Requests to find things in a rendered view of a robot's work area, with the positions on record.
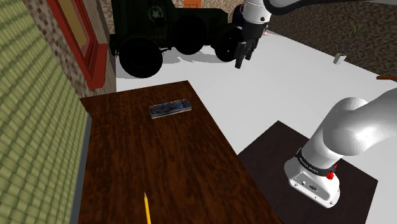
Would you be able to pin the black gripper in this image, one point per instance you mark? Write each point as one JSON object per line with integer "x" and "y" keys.
{"x": 253, "y": 31}

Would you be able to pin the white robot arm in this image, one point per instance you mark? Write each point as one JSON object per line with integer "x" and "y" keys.
{"x": 350, "y": 130}

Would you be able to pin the black and blue keyboard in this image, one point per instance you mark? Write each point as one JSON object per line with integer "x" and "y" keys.
{"x": 170, "y": 108}

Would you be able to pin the potted plant in white pot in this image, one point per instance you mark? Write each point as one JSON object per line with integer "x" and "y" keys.
{"x": 340, "y": 58}

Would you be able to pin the dark green military truck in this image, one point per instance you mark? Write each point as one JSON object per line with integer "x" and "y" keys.
{"x": 149, "y": 31}

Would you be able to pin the dark wooden table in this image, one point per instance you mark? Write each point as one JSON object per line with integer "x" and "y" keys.
{"x": 161, "y": 161}

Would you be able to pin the dark robot stand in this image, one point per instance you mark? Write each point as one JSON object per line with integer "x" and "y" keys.
{"x": 279, "y": 186}

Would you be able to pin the red framed window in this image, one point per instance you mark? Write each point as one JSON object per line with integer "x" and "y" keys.
{"x": 93, "y": 52}

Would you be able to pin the yellow pencil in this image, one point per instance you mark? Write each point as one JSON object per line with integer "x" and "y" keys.
{"x": 147, "y": 208}

